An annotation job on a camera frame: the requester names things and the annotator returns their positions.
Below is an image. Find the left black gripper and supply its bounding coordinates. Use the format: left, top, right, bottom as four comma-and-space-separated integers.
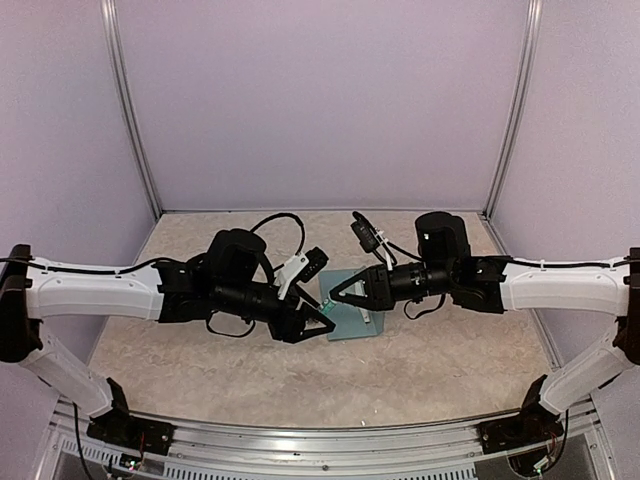
215, 279, 336, 343

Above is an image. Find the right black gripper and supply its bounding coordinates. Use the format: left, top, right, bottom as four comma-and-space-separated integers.
330, 261, 455, 312

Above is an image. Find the small green white glue stick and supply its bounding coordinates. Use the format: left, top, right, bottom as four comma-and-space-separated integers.
318, 298, 336, 316

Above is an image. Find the teal paper envelope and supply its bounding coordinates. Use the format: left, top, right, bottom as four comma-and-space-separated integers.
319, 270, 385, 342

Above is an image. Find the beige lined letter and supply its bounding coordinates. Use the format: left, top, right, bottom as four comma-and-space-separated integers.
354, 280, 371, 324

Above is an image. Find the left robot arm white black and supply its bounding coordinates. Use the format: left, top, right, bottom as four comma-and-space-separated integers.
1, 229, 335, 445

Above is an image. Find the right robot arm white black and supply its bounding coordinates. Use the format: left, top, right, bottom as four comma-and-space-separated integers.
330, 212, 639, 444

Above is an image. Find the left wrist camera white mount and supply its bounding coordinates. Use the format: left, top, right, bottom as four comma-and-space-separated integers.
274, 247, 329, 300

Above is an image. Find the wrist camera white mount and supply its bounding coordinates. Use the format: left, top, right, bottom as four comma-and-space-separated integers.
274, 247, 329, 300
350, 211, 397, 270

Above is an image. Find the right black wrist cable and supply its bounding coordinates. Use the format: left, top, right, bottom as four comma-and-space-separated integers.
403, 297, 449, 321

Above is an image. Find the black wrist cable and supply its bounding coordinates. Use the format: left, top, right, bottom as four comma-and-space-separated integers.
403, 297, 449, 321
249, 212, 307, 261

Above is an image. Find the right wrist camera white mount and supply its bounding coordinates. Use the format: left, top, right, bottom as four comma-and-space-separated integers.
350, 211, 397, 270

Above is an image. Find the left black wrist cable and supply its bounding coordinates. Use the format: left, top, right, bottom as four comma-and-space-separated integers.
249, 212, 307, 261

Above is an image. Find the front aluminium rail base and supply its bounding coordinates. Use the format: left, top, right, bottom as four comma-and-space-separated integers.
29, 394, 621, 480

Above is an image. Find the right aluminium frame post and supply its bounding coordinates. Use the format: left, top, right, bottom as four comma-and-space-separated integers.
483, 0, 543, 223

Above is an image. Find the aluminium frame post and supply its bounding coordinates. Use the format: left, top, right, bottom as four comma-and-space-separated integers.
100, 0, 164, 221
483, 0, 543, 223

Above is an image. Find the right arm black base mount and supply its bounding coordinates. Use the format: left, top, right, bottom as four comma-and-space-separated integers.
477, 397, 564, 454

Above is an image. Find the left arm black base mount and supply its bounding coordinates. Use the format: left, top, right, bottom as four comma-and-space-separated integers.
87, 402, 176, 456

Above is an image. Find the left aluminium frame post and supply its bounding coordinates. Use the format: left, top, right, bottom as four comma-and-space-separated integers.
100, 0, 164, 221

